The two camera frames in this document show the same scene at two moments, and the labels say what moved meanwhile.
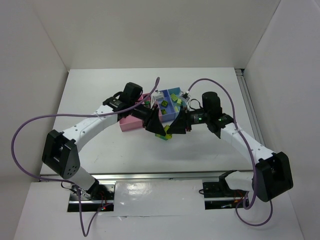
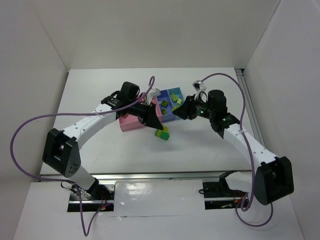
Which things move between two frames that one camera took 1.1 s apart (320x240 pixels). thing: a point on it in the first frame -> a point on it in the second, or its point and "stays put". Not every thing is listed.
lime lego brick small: x=164 y=103 stays put
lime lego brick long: x=174 y=97 stays put
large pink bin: x=132 y=122 stays put
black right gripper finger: x=179 y=126 -> x=183 y=111
